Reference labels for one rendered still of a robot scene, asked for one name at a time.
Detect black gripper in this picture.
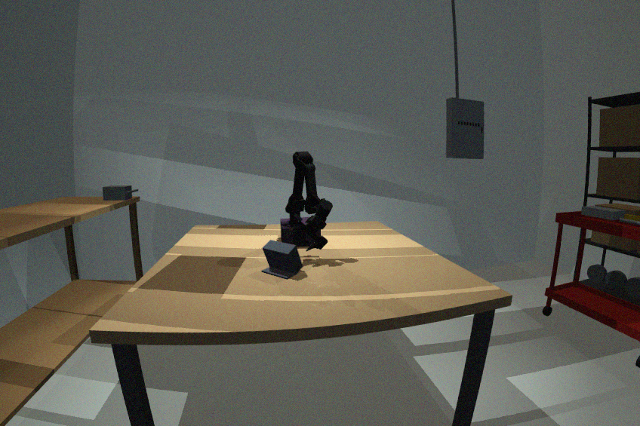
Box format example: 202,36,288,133
289,214,328,251

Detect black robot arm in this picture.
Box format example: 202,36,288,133
285,151,333,230

